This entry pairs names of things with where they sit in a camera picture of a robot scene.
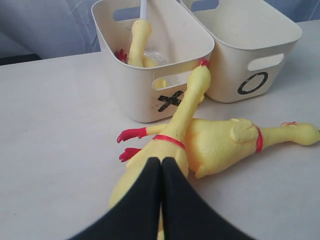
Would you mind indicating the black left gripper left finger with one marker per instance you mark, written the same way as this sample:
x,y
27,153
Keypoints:
x,y
136,215

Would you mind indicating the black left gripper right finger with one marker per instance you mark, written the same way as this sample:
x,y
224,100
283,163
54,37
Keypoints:
x,y
186,216

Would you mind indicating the whole rubber chicken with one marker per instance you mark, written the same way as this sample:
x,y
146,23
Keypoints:
x,y
180,120
209,146

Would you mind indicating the headless rubber chicken body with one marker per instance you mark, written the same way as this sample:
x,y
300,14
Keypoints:
x,y
160,83

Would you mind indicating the broken chicken head neck piece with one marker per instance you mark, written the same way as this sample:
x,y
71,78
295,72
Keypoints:
x,y
141,31

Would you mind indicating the whole rubber chicken lying flat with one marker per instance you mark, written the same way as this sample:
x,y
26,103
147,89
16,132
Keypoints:
x,y
209,146

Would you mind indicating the cream bin marked X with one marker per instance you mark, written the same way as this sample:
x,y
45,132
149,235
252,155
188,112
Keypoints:
x,y
178,43

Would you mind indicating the cream bin marked O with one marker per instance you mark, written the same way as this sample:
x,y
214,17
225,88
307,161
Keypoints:
x,y
252,42

